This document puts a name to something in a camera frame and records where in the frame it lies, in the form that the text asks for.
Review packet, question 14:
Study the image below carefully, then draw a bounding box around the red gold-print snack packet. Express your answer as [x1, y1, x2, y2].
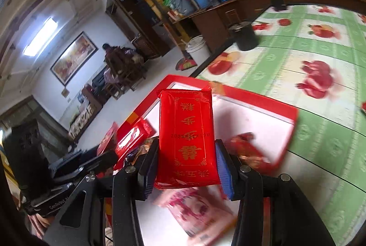
[224, 132, 273, 174]

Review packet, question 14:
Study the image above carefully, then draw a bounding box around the large red snack packet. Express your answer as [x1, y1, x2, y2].
[154, 88, 220, 190]

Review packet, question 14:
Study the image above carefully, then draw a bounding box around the dark maroon snack packet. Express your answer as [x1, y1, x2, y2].
[124, 138, 153, 166]

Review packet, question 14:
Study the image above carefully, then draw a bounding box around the pink rose snack packet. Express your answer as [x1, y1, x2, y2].
[154, 187, 236, 245]

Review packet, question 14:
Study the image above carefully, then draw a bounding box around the red white tray box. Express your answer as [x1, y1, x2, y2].
[114, 74, 300, 246]

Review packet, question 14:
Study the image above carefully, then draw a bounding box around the red snack packet in tray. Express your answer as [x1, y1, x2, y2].
[113, 118, 156, 171]

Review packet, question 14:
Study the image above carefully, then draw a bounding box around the ceiling light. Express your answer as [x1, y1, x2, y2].
[23, 18, 58, 57]

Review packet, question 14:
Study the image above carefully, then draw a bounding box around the seated person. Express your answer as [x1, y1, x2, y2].
[102, 43, 147, 91]

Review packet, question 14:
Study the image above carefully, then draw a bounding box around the black cup on table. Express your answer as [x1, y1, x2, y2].
[229, 21, 259, 51]

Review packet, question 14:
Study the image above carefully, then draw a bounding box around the white plastic bucket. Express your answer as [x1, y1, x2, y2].
[185, 35, 211, 66]

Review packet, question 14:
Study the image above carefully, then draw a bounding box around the framed wall picture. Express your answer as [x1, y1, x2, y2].
[50, 32, 98, 86]

